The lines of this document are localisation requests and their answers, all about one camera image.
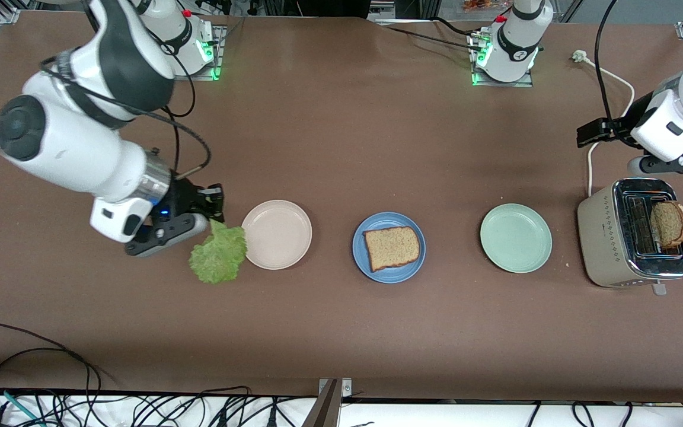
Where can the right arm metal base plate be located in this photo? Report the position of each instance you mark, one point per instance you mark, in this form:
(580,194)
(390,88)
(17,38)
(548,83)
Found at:
(220,50)

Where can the brown bread slice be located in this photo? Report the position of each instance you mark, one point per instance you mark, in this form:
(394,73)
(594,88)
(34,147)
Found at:
(670,224)
(392,249)

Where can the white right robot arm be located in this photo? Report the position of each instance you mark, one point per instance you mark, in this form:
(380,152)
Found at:
(80,148)

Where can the blue plate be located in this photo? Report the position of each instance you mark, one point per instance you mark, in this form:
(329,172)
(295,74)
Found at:
(389,276)

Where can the orange object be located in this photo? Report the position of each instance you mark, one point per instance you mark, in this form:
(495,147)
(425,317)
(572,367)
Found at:
(484,5)

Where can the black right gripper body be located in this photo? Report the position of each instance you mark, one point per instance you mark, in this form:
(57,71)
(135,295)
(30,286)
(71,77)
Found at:
(185,198)

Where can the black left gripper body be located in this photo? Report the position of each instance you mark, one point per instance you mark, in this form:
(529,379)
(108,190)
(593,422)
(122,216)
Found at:
(619,127)

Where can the light green plate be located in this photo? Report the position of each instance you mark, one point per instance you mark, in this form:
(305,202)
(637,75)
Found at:
(516,240)

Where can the beige chrome toaster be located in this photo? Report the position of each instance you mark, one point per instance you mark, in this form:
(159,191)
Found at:
(602,243)

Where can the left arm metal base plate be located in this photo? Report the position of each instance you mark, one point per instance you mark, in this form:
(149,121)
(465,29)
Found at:
(525,83)

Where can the green lettuce leaf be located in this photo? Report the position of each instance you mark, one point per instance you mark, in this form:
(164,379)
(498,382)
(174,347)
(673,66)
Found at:
(220,255)

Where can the beige plate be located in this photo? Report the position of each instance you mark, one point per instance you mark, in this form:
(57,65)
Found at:
(279,237)

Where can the grey metal bracket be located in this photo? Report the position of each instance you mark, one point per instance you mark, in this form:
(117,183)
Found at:
(335,388)

